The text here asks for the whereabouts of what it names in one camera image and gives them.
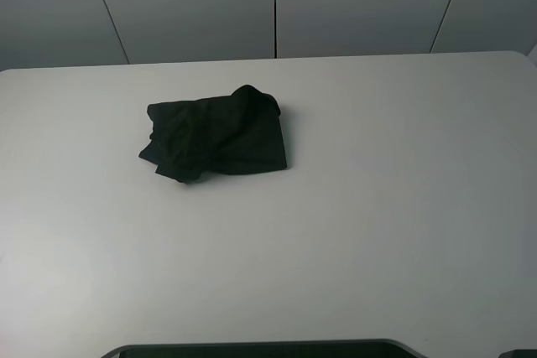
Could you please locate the black object bottom right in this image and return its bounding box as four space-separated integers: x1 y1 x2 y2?
498 349 537 358

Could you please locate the black printed t-shirt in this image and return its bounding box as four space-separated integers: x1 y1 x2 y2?
138 85 288 184

